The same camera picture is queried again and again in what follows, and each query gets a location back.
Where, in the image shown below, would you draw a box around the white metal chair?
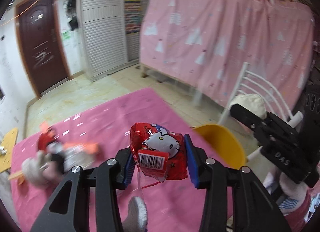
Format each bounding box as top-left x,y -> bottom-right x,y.
218,62 -> 304,162

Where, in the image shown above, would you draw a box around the dark brown door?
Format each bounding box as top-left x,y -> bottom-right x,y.
15,0 -> 71,98

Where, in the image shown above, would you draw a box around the white louvered wardrobe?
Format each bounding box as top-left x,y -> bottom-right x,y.
77,0 -> 149,81

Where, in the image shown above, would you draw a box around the left hand white glove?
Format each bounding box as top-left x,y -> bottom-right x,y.
122,196 -> 148,232

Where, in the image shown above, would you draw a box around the yellow plastic bin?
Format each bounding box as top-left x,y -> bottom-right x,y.
193,124 -> 247,169

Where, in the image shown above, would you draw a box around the black hanging bags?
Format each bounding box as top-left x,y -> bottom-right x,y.
66,0 -> 79,31

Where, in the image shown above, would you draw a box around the colourful wall poster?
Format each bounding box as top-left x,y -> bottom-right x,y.
124,0 -> 142,34

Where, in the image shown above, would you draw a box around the yellow wooden chair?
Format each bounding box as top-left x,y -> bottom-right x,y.
0,127 -> 18,173

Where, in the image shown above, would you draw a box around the pink bed curtain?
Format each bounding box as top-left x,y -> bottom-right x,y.
140,0 -> 314,108

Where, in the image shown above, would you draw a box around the red Hello Kitty wrapper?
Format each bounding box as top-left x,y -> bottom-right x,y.
130,123 -> 188,182

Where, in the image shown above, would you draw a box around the right hand white glove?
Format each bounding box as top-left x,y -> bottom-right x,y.
263,169 -> 311,216

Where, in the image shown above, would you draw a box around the pile of trash and clothes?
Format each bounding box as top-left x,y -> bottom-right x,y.
8,122 -> 100,187

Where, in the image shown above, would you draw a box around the pink star tablecloth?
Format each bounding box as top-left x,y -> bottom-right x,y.
11,88 -> 218,231

